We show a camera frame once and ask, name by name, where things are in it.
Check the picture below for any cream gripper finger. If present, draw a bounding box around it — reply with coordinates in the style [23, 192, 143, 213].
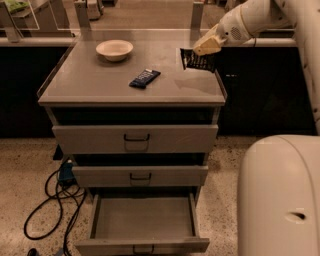
[193, 37, 221, 56]

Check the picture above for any chocolate rxbar black wrapper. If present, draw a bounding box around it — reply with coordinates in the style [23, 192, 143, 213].
[180, 48, 216, 73]

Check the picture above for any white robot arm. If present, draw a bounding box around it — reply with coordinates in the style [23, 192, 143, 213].
[193, 0, 320, 256]

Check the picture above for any grey drawer cabinet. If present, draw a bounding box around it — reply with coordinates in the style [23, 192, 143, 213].
[37, 29, 228, 204]

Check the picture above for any top grey drawer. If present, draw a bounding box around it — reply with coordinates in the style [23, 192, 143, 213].
[53, 125, 218, 154]

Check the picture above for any grey drawer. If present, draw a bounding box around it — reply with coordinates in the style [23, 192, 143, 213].
[76, 194, 210, 256]
[72, 166, 208, 187]
[53, 125, 218, 154]

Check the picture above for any middle grey drawer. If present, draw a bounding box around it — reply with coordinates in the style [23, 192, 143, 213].
[72, 166, 208, 187]

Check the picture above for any bottom grey drawer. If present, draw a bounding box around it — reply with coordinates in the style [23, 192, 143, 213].
[76, 194, 210, 256]

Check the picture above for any blue snack bar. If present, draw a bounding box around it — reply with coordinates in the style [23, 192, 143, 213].
[129, 69, 160, 89]

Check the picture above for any white ceramic bowl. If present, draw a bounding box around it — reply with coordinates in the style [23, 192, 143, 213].
[96, 40, 133, 62]

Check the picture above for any blue power box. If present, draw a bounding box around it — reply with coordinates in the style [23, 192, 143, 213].
[58, 160, 74, 184]

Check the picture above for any white horizontal rail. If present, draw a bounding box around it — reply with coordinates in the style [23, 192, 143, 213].
[0, 36, 297, 48]

